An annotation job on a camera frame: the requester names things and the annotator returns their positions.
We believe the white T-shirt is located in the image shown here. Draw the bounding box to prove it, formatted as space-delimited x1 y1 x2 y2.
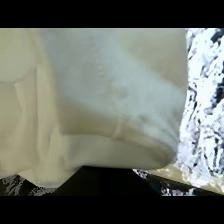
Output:
0 28 190 190

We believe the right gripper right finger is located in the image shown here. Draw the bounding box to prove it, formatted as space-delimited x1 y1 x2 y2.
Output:
105 166 160 197

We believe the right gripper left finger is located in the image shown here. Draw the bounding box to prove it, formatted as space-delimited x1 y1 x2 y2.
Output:
54 165 107 197

